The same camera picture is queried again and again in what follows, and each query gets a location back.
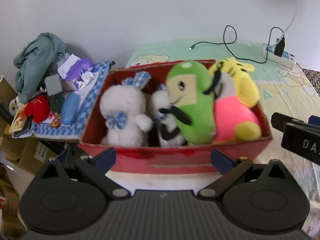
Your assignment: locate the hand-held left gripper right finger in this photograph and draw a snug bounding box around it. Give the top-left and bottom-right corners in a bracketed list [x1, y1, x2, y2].
[197, 148, 294, 200]

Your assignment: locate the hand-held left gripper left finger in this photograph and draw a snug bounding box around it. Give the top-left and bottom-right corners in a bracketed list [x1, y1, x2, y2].
[34, 148, 130, 201]

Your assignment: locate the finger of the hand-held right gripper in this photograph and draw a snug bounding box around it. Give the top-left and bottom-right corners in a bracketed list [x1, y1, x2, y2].
[308, 115, 320, 128]
[271, 112, 304, 133]

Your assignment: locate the yellow plush tiger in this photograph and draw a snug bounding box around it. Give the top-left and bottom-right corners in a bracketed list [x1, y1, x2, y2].
[207, 57, 262, 144]

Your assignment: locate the red cardboard box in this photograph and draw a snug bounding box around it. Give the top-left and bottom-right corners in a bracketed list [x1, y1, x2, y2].
[79, 59, 273, 174]

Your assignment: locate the green plush toy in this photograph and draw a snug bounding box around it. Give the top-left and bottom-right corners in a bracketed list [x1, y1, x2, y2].
[160, 60, 216, 145]

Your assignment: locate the white plush rabbit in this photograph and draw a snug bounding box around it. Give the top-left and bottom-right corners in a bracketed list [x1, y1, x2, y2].
[100, 71, 153, 147]

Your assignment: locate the black and white plush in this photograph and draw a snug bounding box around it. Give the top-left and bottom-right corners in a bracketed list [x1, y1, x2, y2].
[147, 84, 188, 147]

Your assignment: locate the brown patterned cloth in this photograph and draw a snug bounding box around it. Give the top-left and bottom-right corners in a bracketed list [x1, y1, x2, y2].
[301, 66, 320, 98]

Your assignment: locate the white power strip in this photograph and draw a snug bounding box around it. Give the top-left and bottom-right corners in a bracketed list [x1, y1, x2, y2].
[260, 42, 297, 68]

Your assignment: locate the blue glasses case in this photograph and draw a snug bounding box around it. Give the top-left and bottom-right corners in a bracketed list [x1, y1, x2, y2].
[61, 92, 80, 125]

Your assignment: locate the blue checkered cloth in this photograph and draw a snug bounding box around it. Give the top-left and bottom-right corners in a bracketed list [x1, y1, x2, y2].
[30, 60, 113, 140]

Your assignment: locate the black charger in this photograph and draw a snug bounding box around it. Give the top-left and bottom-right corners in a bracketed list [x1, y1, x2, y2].
[274, 37, 286, 57]

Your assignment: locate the brown cardboard box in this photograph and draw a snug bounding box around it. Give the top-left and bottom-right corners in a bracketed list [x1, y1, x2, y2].
[0, 135, 39, 175]
[0, 177, 25, 238]

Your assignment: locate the red plush toy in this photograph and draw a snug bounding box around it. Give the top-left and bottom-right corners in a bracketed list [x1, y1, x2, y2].
[24, 95, 50, 125]

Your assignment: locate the small grey box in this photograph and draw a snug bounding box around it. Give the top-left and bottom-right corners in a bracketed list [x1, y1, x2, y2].
[44, 75, 62, 96]

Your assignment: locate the purple tissue pack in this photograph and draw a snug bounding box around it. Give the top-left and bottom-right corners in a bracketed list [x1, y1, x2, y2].
[65, 57, 95, 90]

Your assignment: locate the picture card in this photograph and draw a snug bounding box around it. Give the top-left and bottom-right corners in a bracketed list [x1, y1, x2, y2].
[9, 104, 33, 133]

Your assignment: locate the grey green cloth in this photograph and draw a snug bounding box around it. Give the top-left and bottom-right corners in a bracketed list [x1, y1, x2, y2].
[13, 32, 67, 102]

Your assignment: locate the black charging cable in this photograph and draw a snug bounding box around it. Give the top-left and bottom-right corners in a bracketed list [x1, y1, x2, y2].
[189, 25, 285, 64]

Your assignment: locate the white power cable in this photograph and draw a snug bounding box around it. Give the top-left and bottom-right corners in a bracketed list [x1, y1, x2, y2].
[282, 0, 304, 37]

